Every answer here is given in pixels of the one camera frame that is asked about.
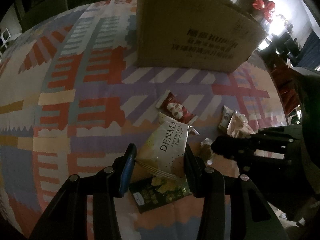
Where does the white Denma cheese ball bag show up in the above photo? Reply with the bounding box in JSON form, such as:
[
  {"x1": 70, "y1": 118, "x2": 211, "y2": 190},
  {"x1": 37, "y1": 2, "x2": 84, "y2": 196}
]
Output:
[{"x1": 136, "y1": 113, "x2": 199, "y2": 180}]

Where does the colourful patterned tablecloth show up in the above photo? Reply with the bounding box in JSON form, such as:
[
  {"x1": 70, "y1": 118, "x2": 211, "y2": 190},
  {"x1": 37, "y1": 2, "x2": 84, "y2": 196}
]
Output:
[{"x1": 1, "y1": 0, "x2": 287, "y2": 237}]

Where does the dark green chip packet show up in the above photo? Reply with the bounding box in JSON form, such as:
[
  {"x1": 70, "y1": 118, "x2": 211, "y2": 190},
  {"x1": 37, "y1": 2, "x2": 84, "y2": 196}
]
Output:
[{"x1": 129, "y1": 176, "x2": 192, "y2": 213}]

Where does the red white snack packet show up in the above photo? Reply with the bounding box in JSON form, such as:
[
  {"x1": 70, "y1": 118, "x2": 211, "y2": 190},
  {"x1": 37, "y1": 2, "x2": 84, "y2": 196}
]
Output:
[{"x1": 156, "y1": 89, "x2": 197, "y2": 125}]

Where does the red ribbon decoration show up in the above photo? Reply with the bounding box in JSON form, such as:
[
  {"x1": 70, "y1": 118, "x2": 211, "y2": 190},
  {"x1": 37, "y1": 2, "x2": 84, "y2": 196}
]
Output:
[{"x1": 252, "y1": 0, "x2": 276, "y2": 23}]

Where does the beige red biscuit packet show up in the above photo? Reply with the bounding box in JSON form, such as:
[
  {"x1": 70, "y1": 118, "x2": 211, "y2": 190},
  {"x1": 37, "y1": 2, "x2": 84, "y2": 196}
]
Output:
[{"x1": 227, "y1": 110, "x2": 255, "y2": 138}]

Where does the brown cardboard box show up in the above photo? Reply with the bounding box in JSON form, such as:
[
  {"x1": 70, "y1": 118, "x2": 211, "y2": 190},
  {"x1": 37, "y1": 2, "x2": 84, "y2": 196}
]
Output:
[{"x1": 136, "y1": 0, "x2": 266, "y2": 73}]

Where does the white gold small packet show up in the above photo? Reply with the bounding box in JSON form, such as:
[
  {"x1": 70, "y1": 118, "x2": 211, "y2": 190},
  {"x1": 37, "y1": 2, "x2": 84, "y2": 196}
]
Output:
[{"x1": 219, "y1": 106, "x2": 234, "y2": 133}]

